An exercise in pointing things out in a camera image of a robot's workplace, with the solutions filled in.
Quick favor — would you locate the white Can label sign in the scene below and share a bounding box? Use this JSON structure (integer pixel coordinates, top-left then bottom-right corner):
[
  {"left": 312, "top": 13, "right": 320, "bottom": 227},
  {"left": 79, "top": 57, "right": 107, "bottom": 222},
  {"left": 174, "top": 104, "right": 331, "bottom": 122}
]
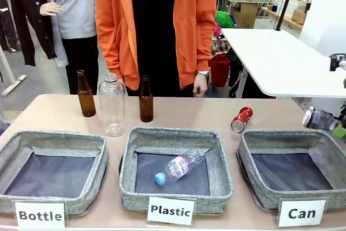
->
[{"left": 277, "top": 199, "right": 327, "bottom": 228}]

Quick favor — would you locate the crushed red soda can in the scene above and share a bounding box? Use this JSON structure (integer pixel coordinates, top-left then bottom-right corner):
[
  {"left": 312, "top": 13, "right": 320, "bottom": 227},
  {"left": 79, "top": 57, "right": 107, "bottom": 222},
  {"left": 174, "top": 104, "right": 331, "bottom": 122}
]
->
[{"left": 230, "top": 106, "right": 254, "bottom": 134}]

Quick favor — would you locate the plaid cloth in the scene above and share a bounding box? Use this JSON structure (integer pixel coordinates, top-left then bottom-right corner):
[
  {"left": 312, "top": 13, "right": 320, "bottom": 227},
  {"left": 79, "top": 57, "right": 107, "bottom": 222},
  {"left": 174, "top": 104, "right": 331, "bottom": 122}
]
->
[{"left": 210, "top": 39, "right": 231, "bottom": 58}]

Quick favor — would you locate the white Plastic label sign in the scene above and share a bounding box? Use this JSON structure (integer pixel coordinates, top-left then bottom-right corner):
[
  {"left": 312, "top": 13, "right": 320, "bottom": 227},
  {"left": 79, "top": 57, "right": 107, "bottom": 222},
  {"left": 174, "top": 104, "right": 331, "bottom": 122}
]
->
[{"left": 147, "top": 196, "right": 196, "bottom": 226}]

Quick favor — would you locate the grey fabric basket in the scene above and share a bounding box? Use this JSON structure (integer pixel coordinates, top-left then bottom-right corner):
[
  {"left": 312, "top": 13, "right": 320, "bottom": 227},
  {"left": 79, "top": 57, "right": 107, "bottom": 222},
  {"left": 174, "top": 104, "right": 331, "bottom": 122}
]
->
[
  {"left": 236, "top": 129, "right": 346, "bottom": 213},
  {"left": 0, "top": 130, "right": 110, "bottom": 217},
  {"left": 118, "top": 126, "right": 234, "bottom": 216}
]

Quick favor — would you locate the crushed black silver can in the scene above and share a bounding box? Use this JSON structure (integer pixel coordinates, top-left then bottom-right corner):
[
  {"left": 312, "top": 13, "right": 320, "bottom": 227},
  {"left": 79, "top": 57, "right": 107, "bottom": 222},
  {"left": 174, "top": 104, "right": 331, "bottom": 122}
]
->
[{"left": 302, "top": 106, "right": 339, "bottom": 134}]

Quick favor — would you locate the cardboard box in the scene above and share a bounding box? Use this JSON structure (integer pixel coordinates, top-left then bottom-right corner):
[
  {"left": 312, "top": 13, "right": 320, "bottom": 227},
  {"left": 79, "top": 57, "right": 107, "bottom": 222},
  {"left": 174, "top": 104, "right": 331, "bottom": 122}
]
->
[{"left": 291, "top": 9, "right": 307, "bottom": 25}]

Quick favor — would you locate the person's left hand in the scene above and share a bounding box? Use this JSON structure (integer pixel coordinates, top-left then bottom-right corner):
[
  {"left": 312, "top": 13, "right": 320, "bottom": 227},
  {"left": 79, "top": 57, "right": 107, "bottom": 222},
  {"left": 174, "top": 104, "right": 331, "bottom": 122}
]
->
[{"left": 192, "top": 72, "right": 209, "bottom": 98}]

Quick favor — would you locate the wooden desk cabinet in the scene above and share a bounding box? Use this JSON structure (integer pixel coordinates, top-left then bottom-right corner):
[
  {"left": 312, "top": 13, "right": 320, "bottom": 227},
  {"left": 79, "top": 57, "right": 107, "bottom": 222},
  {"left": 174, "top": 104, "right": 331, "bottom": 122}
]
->
[{"left": 223, "top": 0, "right": 274, "bottom": 29}]

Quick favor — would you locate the person in orange jacket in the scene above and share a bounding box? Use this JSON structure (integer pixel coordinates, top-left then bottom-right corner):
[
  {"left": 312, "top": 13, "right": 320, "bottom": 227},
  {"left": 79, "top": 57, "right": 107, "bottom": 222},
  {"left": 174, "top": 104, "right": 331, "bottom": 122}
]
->
[{"left": 94, "top": 0, "right": 217, "bottom": 98}]

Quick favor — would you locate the white Bottle label sign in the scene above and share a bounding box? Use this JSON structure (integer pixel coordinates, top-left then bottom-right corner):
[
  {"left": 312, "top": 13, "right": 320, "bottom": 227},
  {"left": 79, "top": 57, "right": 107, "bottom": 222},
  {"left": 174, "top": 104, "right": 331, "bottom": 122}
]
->
[{"left": 14, "top": 201, "right": 67, "bottom": 230}]

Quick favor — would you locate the green cloth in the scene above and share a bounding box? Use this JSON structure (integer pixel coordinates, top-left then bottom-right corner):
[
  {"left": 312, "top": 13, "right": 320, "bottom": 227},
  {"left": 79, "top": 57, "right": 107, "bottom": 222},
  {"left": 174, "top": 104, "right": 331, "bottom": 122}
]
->
[{"left": 215, "top": 10, "right": 236, "bottom": 29}]

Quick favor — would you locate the black cardigan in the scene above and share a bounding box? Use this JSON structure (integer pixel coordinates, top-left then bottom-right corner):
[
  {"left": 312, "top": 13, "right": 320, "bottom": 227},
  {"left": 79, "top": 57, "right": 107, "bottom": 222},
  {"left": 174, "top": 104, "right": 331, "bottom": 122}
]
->
[{"left": 9, "top": 0, "right": 58, "bottom": 67}]

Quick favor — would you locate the red bag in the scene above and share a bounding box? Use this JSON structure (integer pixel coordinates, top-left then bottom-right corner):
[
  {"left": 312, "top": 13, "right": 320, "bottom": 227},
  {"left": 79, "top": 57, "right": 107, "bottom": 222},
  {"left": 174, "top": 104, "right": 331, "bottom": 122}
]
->
[{"left": 208, "top": 54, "right": 231, "bottom": 88}]

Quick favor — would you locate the mannequin in grey shirt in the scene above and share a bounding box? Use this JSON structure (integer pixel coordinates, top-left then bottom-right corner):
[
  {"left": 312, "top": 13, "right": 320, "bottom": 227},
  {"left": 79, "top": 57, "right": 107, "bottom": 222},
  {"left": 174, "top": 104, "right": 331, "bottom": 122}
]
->
[{"left": 39, "top": 0, "right": 99, "bottom": 95}]

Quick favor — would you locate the wooden workbench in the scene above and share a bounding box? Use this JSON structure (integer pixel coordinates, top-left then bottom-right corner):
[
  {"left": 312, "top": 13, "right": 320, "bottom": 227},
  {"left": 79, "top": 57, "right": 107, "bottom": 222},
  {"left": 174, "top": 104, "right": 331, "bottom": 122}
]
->
[{"left": 261, "top": 6, "right": 304, "bottom": 31}]

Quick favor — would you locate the white desk leg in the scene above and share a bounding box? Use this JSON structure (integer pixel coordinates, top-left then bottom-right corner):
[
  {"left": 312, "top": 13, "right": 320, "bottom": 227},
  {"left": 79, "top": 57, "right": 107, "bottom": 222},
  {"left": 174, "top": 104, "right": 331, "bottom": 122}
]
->
[{"left": 0, "top": 44, "right": 28, "bottom": 97}]

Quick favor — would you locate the white table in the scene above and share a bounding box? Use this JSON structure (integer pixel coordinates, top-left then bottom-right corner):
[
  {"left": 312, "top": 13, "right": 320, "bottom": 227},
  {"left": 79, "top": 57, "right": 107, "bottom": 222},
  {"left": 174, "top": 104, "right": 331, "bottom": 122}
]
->
[{"left": 220, "top": 28, "right": 346, "bottom": 99}]

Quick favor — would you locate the large clear plastic bottle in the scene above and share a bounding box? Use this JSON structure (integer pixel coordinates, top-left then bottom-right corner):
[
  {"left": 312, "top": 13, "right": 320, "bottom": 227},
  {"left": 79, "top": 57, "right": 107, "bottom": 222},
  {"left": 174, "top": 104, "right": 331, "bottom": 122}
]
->
[{"left": 98, "top": 72, "right": 127, "bottom": 137}]

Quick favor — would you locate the white board panel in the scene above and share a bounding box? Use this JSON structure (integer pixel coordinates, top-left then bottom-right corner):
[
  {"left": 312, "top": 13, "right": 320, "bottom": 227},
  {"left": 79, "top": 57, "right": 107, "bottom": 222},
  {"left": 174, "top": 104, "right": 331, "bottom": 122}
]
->
[{"left": 298, "top": 0, "right": 346, "bottom": 58}]

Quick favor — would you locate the person's right hand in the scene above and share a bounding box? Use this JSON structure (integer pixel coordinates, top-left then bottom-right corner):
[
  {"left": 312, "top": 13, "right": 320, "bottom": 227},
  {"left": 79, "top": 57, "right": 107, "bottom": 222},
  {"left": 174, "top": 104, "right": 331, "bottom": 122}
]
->
[{"left": 116, "top": 77, "right": 128, "bottom": 97}]

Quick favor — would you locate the black pole stand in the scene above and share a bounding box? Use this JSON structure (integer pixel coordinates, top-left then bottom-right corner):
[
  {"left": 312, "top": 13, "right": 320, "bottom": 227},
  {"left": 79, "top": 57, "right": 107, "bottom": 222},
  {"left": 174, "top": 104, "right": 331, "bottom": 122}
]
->
[{"left": 274, "top": 0, "right": 298, "bottom": 31}]

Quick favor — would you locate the brown glass beer bottle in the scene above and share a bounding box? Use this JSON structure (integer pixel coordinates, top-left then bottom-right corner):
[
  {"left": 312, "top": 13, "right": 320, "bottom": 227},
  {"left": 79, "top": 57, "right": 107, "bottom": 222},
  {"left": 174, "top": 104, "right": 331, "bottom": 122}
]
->
[
  {"left": 76, "top": 69, "right": 97, "bottom": 118},
  {"left": 138, "top": 75, "right": 154, "bottom": 123}
]

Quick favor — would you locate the crushed bottle with blue cap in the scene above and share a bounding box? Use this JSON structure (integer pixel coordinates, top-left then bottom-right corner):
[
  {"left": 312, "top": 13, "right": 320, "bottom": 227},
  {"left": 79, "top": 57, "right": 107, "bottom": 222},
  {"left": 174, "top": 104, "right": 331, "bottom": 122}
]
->
[{"left": 154, "top": 148, "right": 207, "bottom": 187}]

